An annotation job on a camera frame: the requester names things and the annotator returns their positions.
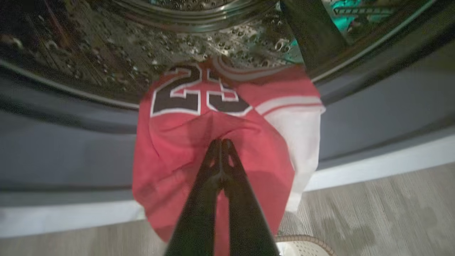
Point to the white washing machine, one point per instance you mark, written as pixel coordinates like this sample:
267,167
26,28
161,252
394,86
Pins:
391,163

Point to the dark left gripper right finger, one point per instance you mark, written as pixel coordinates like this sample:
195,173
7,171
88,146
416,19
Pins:
245,220

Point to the red white basketball jersey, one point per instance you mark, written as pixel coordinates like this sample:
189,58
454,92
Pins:
177,142

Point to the grey rubber door gasket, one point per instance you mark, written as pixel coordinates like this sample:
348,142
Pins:
53,160

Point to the steel washing machine drum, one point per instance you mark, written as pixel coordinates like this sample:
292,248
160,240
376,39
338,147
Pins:
106,53

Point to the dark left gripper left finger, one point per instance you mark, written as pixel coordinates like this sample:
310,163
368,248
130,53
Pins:
199,213

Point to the cream plastic laundry basket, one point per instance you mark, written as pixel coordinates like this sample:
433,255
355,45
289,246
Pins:
305,247

